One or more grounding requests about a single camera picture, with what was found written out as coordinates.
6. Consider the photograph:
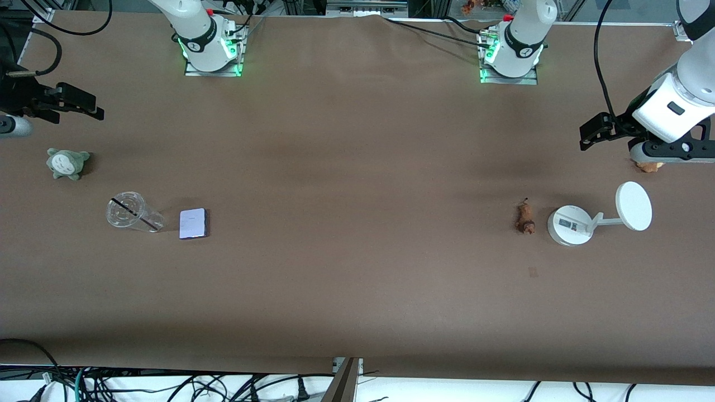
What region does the lavender phone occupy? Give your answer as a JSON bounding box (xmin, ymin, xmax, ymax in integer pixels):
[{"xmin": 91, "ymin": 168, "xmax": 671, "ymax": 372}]
[{"xmin": 179, "ymin": 208, "xmax": 209, "ymax": 240}]

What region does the white round desk stand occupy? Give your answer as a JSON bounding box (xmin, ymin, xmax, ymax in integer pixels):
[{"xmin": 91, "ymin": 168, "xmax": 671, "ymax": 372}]
[{"xmin": 546, "ymin": 181, "xmax": 653, "ymax": 247}]

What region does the black straw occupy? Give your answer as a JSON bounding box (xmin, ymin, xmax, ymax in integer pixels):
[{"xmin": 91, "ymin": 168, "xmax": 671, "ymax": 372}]
[{"xmin": 111, "ymin": 198, "xmax": 160, "ymax": 231}]

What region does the clear plastic cup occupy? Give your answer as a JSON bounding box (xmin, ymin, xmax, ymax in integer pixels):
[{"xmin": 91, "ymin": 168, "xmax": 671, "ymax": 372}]
[{"xmin": 106, "ymin": 192, "xmax": 166, "ymax": 233}]

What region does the brown table frame post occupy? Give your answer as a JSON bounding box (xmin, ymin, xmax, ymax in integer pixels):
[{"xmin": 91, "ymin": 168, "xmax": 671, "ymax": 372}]
[{"xmin": 323, "ymin": 357, "xmax": 364, "ymax": 402}]

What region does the grey green plush toy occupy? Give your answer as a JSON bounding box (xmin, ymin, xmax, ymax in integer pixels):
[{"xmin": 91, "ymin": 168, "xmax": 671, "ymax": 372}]
[{"xmin": 46, "ymin": 148, "xmax": 90, "ymax": 181}]

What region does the black looped floor cable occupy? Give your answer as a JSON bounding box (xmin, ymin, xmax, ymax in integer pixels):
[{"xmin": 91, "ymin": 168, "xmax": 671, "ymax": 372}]
[{"xmin": 0, "ymin": 338, "xmax": 59, "ymax": 386}]

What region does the short black table cable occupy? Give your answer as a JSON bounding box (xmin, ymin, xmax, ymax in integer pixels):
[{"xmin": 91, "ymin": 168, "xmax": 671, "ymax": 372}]
[{"xmin": 444, "ymin": 16, "xmax": 492, "ymax": 35}]

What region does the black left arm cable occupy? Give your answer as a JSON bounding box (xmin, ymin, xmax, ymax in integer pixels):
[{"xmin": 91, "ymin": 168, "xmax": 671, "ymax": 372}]
[{"xmin": 593, "ymin": 0, "xmax": 621, "ymax": 118}]

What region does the metal frame rail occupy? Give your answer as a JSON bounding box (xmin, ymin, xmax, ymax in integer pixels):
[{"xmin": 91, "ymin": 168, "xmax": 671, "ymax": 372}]
[{"xmin": 327, "ymin": 0, "xmax": 409, "ymax": 16}]

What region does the long black table cable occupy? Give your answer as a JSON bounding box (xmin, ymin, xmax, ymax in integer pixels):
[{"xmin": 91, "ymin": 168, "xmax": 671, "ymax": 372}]
[{"xmin": 383, "ymin": 16, "xmax": 492, "ymax": 48}]

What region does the black power plug cable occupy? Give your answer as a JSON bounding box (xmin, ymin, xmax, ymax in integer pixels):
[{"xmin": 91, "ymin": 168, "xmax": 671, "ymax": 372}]
[{"xmin": 263, "ymin": 373, "xmax": 336, "ymax": 402}]

